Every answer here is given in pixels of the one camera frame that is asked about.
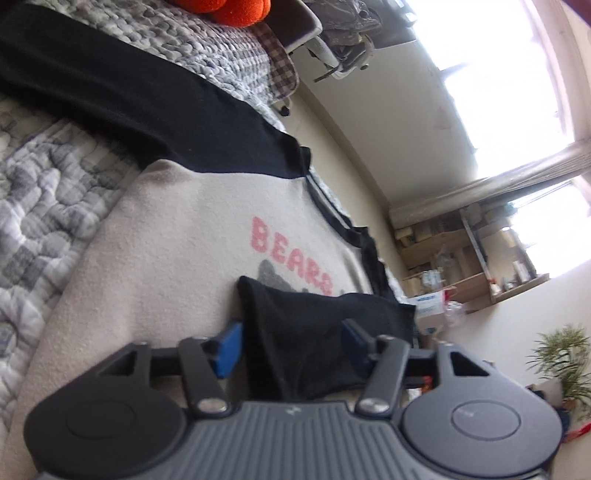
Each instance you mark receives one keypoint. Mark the white and blue carton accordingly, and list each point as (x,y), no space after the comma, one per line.
(427,311)

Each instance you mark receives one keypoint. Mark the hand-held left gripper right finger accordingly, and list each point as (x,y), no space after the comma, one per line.
(353,344)

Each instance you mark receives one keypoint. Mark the orange plush cushion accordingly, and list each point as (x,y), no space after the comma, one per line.
(231,11)

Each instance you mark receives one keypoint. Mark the green potted plant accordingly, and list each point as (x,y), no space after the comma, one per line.
(563,360)

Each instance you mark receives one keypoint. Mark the brown checked cloth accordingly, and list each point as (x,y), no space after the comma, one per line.
(274,60)

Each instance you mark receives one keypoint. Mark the bright window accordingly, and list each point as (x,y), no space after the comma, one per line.
(485,69)

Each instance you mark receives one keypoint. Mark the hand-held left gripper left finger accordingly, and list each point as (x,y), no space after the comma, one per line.
(231,348)

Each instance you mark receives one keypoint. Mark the white office chair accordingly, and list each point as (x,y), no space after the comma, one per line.
(341,64)

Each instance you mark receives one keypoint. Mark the camouflage backpack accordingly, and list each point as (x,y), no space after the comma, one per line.
(351,18)

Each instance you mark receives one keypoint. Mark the beige curtain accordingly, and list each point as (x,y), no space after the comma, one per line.
(485,194)

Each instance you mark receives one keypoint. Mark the grey white quilted blanket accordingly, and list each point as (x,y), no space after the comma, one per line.
(46,194)

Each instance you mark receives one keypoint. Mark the beige and black sweater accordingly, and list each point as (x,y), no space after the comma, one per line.
(175,240)

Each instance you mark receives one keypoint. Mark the wooden shelf unit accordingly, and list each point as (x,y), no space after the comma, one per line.
(443,249)

